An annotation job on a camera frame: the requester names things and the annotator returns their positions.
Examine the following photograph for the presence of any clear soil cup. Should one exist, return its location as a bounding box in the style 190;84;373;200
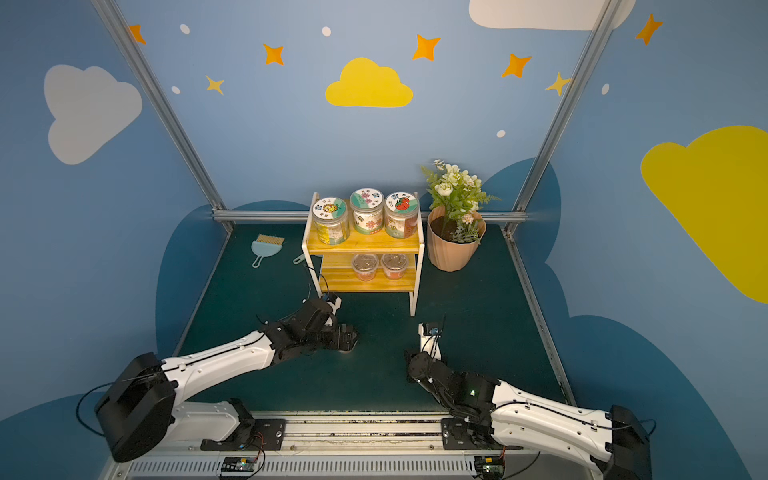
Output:
381;254;408;280
352;253;379;282

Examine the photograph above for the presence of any sunflower label seed jar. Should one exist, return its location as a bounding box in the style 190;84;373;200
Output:
311;197;349;245

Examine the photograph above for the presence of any pink flower label seed jar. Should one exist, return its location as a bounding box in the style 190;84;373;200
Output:
349;187;384;235

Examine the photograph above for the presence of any strawberry label seed jar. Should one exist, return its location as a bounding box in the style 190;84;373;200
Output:
384;192;420;239

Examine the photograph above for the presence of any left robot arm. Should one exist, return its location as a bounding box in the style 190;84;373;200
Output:
94;295;359;463

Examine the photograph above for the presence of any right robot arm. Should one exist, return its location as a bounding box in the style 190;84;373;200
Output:
406;351;652;479

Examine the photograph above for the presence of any yellow wooden two-tier shelf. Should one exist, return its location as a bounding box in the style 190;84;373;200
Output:
301;188;425;315

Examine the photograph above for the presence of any right green circuit board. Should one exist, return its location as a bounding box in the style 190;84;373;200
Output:
473;456;505;480

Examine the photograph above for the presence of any green circuit board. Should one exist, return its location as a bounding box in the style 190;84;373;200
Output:
221;456;257;475
473;456;505;480

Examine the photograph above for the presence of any blue dustpan brush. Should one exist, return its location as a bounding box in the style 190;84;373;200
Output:
251;234;285;269

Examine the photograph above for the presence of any pink pot with flowers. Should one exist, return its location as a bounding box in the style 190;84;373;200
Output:
421;159;497;272

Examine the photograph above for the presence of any left green circuit board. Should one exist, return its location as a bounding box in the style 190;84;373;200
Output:
221;456;257;475

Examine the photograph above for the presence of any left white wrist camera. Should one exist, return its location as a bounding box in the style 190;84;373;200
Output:
322;292;342;313

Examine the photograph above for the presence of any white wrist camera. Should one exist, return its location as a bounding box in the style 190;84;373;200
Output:
322;292;342;313
418;322;443;360

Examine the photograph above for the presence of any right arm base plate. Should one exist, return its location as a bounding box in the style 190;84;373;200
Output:
440;417;504;451

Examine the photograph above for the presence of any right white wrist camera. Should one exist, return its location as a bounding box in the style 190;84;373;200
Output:
418;322;443;360

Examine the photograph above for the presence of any aluminium front rail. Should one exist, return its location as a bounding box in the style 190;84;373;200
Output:
100;411;600;479

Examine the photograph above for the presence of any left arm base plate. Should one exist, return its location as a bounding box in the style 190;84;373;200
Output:
200;419;287;452

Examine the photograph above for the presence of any aluminium back frame bar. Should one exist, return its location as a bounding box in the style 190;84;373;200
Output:
212;209;528;223

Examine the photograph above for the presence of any left aluminium frame post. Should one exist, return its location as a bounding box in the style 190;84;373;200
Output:
89;0;234;234

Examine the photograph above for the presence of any aluminium frame post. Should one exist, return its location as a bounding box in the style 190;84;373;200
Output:
89;0;234;234
504;0;624;239

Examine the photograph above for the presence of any right aluminium frame post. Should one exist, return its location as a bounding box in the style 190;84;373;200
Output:
504;0;624;239

